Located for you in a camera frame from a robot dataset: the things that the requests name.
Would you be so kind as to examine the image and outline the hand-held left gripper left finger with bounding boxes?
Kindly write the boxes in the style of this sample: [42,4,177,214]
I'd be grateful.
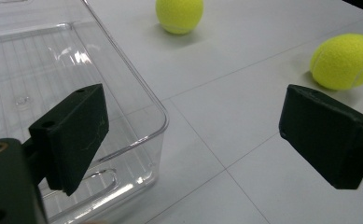
[21,83,110,197]

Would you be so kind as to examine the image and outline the clear plastic storage box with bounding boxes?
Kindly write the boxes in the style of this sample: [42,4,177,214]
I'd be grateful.
[0,0,170,224]

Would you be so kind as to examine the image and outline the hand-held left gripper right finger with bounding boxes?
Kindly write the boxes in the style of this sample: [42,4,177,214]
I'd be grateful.
[278,83,363,190]

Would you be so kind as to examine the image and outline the yellow tennis ball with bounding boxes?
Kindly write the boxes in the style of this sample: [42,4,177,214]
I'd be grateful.
[155,0,205,35]
[309,33,363,91]

